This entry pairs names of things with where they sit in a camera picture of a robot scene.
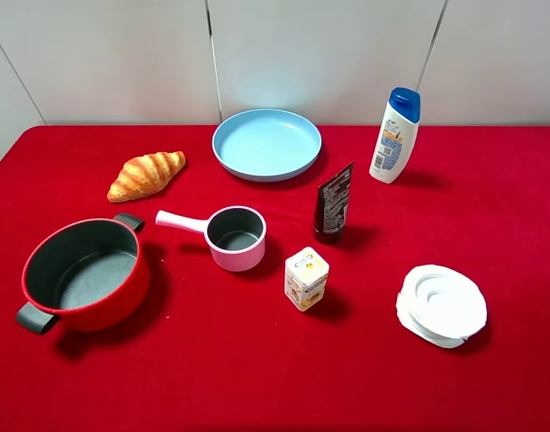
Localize small yellow white box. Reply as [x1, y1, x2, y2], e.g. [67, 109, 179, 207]
[284, 247, 329, 311]

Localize pink saucepan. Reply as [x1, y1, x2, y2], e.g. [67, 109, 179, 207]
[155, 206, 266, 272]

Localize black tube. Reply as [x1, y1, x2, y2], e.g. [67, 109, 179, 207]
[313, 162, 354, 244]

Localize light blue plate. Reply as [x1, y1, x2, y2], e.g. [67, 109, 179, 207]
[212, 109, 322, 183]

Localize croissant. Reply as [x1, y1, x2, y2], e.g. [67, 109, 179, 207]
[106, 151, 185, 203]

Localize white blue shampoo bottle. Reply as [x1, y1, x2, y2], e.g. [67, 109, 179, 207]
[369, 87, 420, 184]

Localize red table cloth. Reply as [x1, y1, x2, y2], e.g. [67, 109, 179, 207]
[0, 126, 550, 431]

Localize white round lid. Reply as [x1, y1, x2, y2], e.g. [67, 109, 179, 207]
[395, 265, 487, 349]

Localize red pot with black handles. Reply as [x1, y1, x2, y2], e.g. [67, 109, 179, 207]
[15, 213, 150, 335]

